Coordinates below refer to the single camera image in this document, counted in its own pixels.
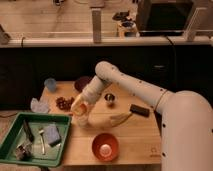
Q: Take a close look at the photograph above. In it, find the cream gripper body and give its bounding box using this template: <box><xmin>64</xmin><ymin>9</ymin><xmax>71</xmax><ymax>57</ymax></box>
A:
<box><xmin>71</xmin><ymin>94</ymin><xmax>89</xmax><ymax>116</ymax></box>

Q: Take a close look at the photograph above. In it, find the orange apple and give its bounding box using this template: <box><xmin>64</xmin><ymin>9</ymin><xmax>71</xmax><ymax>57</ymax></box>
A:
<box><xmin>79</xmin><ymin>104</ymin><xmax>87</xmax><ymax>115</ymax></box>

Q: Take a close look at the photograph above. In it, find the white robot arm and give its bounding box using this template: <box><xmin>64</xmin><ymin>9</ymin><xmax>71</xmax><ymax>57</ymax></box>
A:
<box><xmin>71</xmin><ymin>61</ymin><xmax>213</xmax><ymax>171</ymax></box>

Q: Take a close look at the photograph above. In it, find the small metal cup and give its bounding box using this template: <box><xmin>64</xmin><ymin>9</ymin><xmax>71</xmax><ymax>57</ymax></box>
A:
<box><xmin>104</xmin><ymin>93</ymin><xmax>115</xmax><ymax>107</ymax></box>

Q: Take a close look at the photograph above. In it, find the white paper cup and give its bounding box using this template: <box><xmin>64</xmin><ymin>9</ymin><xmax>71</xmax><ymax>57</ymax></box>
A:
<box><xmin>75</xmin><ymin>114</ymin><xmax>89</xmax><ymax>127</ymax></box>

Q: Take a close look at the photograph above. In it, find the blue plastic cup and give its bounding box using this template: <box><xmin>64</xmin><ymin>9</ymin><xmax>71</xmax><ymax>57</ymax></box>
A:
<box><xmin>44</xmin><ymin>78</ymin><xmax>56</xmax><ymax>92</ymax></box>

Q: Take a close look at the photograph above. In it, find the purple bowl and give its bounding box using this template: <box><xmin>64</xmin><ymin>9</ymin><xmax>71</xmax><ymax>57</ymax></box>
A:
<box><xmin>74</xmin><ymin>76</ymin><xmax>91</xmax><ymax>92</ymax></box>

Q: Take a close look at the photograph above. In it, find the red grape bunch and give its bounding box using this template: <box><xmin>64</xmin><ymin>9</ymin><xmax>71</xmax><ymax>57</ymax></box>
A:
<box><xmin>56</xmin><ymin>97</ymin><xmax>74</xmax><ymax>111</ymax></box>

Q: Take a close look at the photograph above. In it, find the crumpled clear plastic bag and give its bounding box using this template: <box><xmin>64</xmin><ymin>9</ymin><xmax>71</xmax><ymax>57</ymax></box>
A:
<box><xmin>30</xmin><ymin>98</ymin><xmax>49</xmax><ymax>113</ymax></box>

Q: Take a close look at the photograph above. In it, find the blue sponge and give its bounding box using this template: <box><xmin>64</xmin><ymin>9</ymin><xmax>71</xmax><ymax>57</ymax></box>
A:
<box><xmin>44</xmin><ymin>124</ymin><xmax>61</xmax><ymax>146</ymax></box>

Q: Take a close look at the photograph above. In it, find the orange bowl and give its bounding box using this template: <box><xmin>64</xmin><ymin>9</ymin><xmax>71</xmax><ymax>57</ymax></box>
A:
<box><xmin>92</xmin><ymin>133</ymin><xmax>119</xmax><ymax>162</ymax></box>

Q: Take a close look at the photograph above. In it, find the white plastic spoon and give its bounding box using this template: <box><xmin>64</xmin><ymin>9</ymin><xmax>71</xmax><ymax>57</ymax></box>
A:
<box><xmin>39</xmin><ymin>128</ymin><xmax>46</xmax><ymax>155</ymax></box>

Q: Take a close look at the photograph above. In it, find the green plastic tray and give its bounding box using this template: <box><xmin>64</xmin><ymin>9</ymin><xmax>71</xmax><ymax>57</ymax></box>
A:
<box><xmin>0</xmin><ymin>112</ymin><xmax>71</xmax><ymax>167</ymax></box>

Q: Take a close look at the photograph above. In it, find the black spatula in tray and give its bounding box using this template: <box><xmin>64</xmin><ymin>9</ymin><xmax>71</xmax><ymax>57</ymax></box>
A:
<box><xmin>23</xmin><ymin>120</ymin><xmax>34</xmax><ymax>142</ymax></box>

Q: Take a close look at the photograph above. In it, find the wooden box with items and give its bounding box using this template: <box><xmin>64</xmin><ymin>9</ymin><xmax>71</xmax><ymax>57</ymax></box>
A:
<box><xmin>117</xmin><ymin>21</ymin><xmax>140</xmax><ymax>38</ymax></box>

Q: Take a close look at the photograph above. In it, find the crumpled foil wrapper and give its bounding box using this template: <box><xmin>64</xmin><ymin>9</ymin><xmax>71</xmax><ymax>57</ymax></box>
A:
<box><xmin>15</xmin><ymin>141</ymin><xmax>32</xmax><ymax>160</ymax></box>

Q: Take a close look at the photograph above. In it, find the black monitor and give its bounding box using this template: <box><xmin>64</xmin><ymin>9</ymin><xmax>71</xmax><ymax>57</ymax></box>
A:
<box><xmin>136</xmin><ymin>0</ymin><xmax>193</xmax><ymax>36</ymax></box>

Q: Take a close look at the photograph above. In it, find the grey metal post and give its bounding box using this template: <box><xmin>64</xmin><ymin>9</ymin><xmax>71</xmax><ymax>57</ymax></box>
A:
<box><xmin>91</xmin><ymin>8</ymin><xmax>101</xmax><ymax>43</ymax></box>

